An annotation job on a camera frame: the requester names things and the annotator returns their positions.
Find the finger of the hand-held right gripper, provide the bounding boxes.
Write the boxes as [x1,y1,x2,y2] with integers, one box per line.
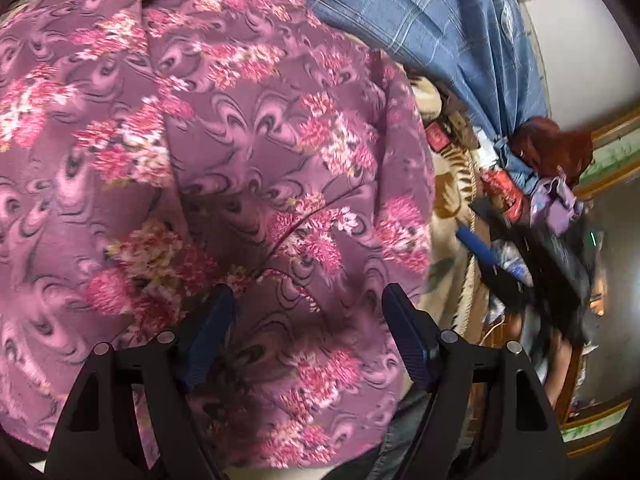
[455,226,502,267]

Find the person's grey trousers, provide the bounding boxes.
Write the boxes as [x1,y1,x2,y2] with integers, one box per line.
[364,389,481,480]

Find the blue checked pillow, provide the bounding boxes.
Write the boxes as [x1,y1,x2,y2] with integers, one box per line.
[260,0,550,171]

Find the purple floral garment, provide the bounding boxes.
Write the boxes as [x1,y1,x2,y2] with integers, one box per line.
[0,0,437,470]

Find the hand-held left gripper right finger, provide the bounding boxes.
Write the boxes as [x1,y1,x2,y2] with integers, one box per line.
[381,282,568,480]

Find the wooden bed frame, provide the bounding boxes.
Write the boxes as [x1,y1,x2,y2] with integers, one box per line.
[559,110,640,457]

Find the person's right forearm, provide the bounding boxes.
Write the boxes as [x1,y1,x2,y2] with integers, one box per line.
[542,335,577,407]

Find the reddish brown cloth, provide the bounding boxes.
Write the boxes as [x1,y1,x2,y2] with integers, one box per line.
[510,116,595,187]

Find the red packet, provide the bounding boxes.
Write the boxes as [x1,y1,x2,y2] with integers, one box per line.
[482,170,526,223]

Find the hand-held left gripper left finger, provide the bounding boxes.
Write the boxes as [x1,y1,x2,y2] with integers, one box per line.
[44,284,238,480]

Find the lilac cloth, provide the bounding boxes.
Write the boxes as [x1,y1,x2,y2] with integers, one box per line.
[529,172,587,237]

